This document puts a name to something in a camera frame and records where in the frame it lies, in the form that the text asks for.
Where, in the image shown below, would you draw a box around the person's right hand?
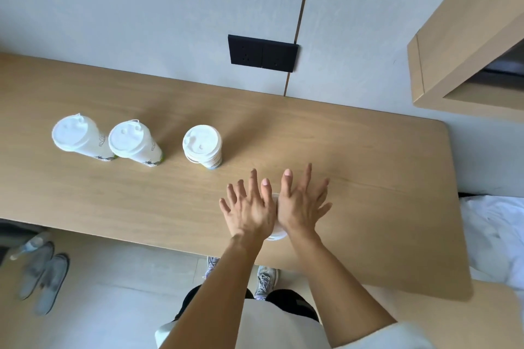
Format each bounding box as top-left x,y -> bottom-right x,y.
277,163 -> 333,236

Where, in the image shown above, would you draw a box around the person's left hand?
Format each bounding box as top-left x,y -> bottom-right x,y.
219,169 -> 277,241

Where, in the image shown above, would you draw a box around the person's right forearm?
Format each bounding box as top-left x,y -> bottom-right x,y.
287,229 -> 398,348

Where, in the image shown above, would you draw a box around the person's left forearm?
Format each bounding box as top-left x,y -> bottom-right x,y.
160,233 -> 263,349

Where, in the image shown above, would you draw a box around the short white lidded paper cup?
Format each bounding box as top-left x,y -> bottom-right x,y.
182,125 -> 223,170

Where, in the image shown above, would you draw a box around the person's left grey sneaker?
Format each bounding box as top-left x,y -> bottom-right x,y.
203,256 -> 222,280

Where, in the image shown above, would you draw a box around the person's grey sneaker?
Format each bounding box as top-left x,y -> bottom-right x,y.
254,266 -> 280,301
203,256 -> 222,280

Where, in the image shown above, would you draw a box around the person's right grey sneaker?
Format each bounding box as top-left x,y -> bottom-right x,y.
254,266 -> 280,301

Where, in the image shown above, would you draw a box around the black shorts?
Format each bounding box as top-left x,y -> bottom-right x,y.
174,285 -> 320,323

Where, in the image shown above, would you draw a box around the white shirt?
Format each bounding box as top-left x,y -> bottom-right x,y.
155,300 -> 435,349

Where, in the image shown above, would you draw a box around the white bedding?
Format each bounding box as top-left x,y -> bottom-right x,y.
459,195 -> 524,285

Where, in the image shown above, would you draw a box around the low wooden furniture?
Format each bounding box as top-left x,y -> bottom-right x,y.
360,279 -> 524,349

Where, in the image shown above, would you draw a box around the clear plastic water bottle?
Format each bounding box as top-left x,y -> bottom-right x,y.
9,231 -> 52,261

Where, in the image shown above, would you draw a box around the black device in shelf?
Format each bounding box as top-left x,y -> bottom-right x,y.
477,48 -> 524,87

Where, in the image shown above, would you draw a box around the black wall socket panel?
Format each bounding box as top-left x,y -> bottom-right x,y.
228,35 -> 299,73

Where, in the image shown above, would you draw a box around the wooden wall shelf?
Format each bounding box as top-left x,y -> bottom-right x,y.
407,0 -> 524,124

